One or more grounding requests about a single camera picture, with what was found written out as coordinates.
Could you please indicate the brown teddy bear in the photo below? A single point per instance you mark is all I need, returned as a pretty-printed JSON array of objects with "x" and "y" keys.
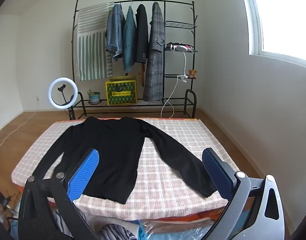
[{"x": 192, "y": 73}]

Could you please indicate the grey plaid coat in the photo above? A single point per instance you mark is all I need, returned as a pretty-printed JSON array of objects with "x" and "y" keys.
[{"x": 154, "y": 67}]

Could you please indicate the black sweater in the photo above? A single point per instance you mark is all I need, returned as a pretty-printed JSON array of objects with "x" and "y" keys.
[{"x": 113, "y": 155}]

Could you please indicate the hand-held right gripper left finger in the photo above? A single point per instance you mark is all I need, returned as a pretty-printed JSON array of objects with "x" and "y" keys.
[{"x": 84, "y": 172}]

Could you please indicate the teal denim shirt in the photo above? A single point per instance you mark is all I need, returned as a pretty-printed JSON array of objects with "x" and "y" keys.
[{"x": 130, "y": 42}]

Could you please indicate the blue denim jacket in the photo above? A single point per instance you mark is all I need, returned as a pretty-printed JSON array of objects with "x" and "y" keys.
[{"x": 115, "y": 30}]

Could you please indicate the black white striped fabric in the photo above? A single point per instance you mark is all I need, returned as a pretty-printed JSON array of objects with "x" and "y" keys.
[{"x": 113, "y": 232}]

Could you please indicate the brown hanging scarf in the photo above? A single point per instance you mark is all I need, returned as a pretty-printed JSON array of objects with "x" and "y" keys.
[{"x": 142, "y": 75}]

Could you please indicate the black metal clothes rack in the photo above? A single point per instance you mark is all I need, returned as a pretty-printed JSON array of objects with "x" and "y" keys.
[{"x": 180, "y": 25}]

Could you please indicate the clear plastic bag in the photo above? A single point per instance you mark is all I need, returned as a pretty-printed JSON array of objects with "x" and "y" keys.
[{"x": 168, "y": 232}]

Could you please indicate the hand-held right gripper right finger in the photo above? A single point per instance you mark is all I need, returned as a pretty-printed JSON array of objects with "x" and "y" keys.
[{"x": 219, "y": 172}]

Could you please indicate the plaid covered table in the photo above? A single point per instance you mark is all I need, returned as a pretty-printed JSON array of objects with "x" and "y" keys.
[{"x": 168, "y": 175}]

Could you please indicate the white clip lamp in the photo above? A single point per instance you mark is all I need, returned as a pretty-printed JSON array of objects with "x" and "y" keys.
[{"x": 179, "y": 48}]

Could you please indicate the black jacket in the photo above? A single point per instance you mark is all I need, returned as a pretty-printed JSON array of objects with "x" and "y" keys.
[{"x": 142, "y": 35}]

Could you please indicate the window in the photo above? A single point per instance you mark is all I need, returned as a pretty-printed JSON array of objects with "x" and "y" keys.
[{"x": 280, "y": 17}]

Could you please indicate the folded clothes pile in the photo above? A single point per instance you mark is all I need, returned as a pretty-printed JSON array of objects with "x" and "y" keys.
[{"x": 189, "y": 47}]

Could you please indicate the green striped white cloth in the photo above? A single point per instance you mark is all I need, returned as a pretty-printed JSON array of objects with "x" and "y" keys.
[{"x": 90, "y": 55}]

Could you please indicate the yellow green box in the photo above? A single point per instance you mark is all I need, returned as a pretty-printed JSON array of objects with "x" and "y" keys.
[{"x": 120, "y": 92}]

